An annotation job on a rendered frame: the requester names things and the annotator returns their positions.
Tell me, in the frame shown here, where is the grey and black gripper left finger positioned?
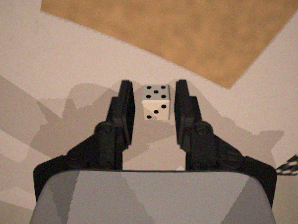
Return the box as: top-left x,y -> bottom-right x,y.
33,80 -> 135,202

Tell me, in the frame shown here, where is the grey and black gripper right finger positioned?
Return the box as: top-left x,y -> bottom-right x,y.
174,79 -> 277,209

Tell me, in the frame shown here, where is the white die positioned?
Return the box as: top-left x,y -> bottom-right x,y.
141,85 -> 171,120

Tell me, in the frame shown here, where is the tan mat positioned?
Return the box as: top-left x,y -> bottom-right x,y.
40,0 -> 298,89

